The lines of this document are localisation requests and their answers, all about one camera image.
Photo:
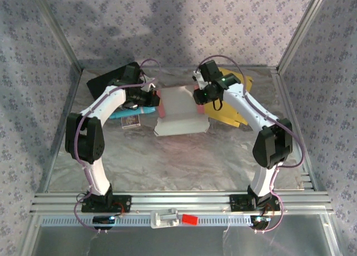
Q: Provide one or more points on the pink paper box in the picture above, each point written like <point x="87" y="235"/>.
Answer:
<point x="181" y="113"/>

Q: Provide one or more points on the yellow paper box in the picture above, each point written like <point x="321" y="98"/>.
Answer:
<point x="231" y="111"/>

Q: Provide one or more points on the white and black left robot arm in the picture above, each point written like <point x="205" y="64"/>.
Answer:
<point x="83" y="144"/>

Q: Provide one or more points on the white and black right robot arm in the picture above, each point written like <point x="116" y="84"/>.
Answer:
<point x="245" y="105"/>

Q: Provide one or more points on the small purple card box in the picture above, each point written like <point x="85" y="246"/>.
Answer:
<point x="131" y="121"/>

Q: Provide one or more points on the teal blue tube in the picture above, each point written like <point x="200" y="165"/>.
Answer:
<point x="117" y="116"/>

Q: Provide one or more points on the black hard case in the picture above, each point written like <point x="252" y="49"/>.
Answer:
<point x="103" y="81"/>

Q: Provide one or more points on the red plastic block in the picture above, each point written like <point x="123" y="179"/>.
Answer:
<point x="189" y="219"/>

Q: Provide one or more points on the small black left circuit board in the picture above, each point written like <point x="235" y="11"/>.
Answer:
<point x="103" y="219"/>

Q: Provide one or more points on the small black circuit board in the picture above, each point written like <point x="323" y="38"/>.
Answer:
<point x="260" y="221"/>
<point x="103" y="219"/>

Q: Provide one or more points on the small black right circuit board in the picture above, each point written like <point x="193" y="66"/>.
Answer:
<point x="260" y="221"/>

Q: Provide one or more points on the shiny metal sheet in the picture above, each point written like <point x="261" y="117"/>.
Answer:
<point x="181" y="242"/>

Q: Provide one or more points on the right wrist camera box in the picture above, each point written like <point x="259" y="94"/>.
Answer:
<point x="198" y="80"/>

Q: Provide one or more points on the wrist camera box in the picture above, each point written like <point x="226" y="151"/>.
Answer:
<point x="147" y="82"/>
<point x="198" y="80"/>

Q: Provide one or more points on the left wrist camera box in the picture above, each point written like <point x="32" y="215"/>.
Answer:
<point x="147" y="82"/>

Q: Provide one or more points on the aluminium frame bar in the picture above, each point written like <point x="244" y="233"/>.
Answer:
<point x="55" y="144"/>
<point x="287" y="105"/>

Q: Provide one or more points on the aluminium mounting rail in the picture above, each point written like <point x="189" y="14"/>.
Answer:
<point x="181" y="201"/>

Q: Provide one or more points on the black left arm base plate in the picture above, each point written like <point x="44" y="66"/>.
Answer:
<point x="125" y="204"/>

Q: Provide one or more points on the aluminium frame post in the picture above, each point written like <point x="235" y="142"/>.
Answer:
<point x="55" y="27"/>
<point x="302" y="27"/>

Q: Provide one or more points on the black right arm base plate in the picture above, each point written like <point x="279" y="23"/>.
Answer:
<point x="237" y="203"/>

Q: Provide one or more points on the white plastic bracket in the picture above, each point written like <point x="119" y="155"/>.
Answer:
<point x="164" y="218"/>

